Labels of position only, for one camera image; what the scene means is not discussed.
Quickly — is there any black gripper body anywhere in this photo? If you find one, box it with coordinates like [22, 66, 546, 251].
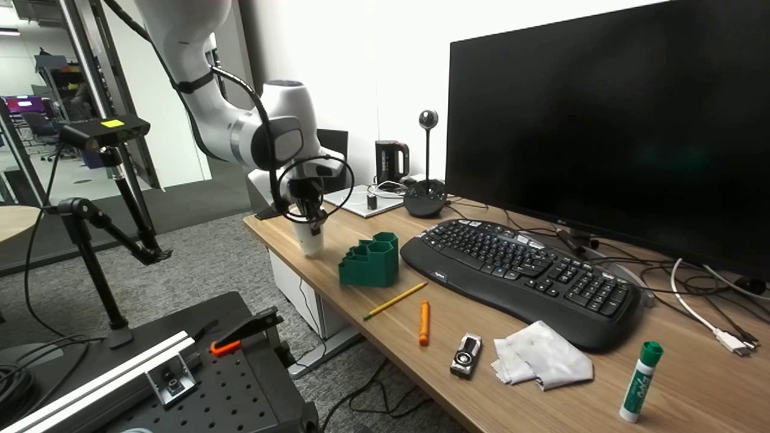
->
[286, 175, 328, 223]

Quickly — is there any white paper cup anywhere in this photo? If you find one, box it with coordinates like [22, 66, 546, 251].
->
[291, 216, 328, 260]

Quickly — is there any silver laptop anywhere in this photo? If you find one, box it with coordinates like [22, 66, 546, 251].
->
[324, 183, 407, 221]

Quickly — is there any green plastic desk organizer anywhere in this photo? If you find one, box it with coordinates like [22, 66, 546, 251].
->
[337, 231, 402, 292]

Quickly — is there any black electric kettle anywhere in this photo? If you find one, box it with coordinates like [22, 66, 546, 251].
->
[374, 139, 413, 189]

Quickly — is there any yellow pencil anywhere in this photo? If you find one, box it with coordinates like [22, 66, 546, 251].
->
[362, 279, 432, 323]

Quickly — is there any black conference webcam on stand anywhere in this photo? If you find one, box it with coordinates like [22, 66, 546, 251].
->
[402, 108, 451, 221]

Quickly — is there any orange and black clamp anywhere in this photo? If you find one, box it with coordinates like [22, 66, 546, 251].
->
[207, 309, 286, 361]

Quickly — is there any orange marker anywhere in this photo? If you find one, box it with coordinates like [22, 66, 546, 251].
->
[416, 299, 433, 350]

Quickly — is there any black perforated breadboard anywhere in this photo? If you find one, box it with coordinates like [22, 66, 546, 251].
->
[94, 352, 324, 433]

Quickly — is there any small black silver stapler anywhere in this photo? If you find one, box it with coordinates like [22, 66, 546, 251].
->
[448, 333, 486, 381]

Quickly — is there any black ergonomic keyboard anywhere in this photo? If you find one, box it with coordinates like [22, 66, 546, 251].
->
[401, 216, 645, 355]

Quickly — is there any white crumpled cloth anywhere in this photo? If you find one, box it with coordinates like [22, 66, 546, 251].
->
[490, 320, 598, 392]

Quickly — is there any large black monitor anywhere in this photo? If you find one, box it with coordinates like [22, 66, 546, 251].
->
[443, 0, 770, 285]

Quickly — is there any green and white glue stick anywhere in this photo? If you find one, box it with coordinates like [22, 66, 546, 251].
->
[616, 339, 668, 427]

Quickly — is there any white desk leg frame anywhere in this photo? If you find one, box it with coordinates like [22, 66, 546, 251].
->
[265, 249, 363, 381]

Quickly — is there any labelled silver rail bracket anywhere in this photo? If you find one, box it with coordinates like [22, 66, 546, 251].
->
[146, 355, 201, 406]

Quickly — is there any black stereo camera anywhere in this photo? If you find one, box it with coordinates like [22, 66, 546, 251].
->
[55, 116, 154, 151]

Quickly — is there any black articulated camera tripod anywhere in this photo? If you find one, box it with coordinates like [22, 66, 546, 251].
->
[43, 142, 176, 352]

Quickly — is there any long aluminium profile rail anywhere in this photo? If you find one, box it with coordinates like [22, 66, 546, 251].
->
[0, 330, 201, 433]

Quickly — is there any white cable with connector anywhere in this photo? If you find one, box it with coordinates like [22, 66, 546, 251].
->
[669, 256, 762, 358]

